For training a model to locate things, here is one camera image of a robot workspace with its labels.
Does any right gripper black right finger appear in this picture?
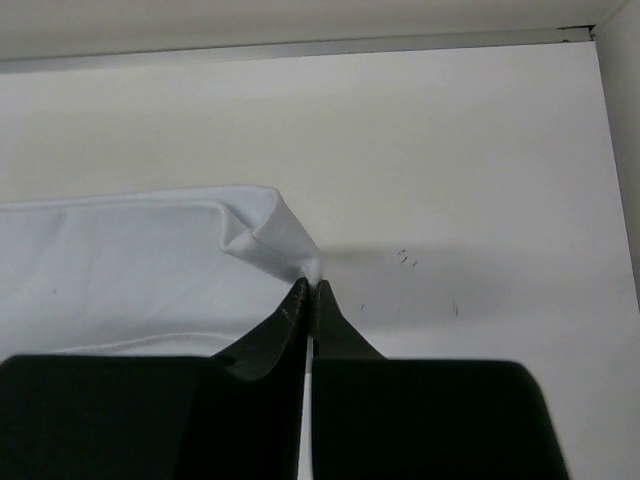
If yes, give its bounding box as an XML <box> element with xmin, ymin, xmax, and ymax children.
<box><xmin>311</xmin><ymin>281</ymin><xmax>569</xmax><ymax>479</ymax></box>

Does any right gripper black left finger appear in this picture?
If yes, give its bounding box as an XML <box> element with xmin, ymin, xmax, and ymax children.
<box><xmin>1</xmin><ymin>279</ymin><xmax>307</xmax><ymax>479</ymax></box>

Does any white skirt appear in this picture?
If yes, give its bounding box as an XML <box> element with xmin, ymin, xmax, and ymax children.
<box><xmin>1</xmin><ymin>186</ymin><xmax>322</xmax><ymax>365</ymax></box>

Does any aluminium table edge rail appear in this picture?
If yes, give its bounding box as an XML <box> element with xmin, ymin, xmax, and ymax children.
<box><xmin>1</xmin><ymin>25</ymin><xmax>595</xmax><ymax>72</ymax></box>

